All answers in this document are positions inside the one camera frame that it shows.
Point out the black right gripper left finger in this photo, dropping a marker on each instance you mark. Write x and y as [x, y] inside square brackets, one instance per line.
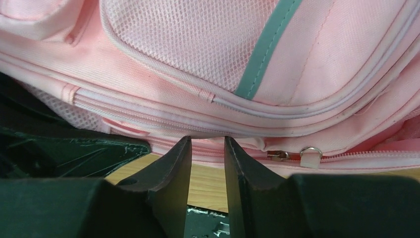
[149, 204]

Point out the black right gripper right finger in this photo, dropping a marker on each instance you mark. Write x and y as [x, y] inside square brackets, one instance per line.
[262, 204]

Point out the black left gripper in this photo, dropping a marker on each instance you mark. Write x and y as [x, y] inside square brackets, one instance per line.
[61, 153]

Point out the pink backpack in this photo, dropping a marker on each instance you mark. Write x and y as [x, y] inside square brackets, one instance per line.
[325, 86]

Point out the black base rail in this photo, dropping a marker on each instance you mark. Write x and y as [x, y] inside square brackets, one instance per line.
[206, 223]

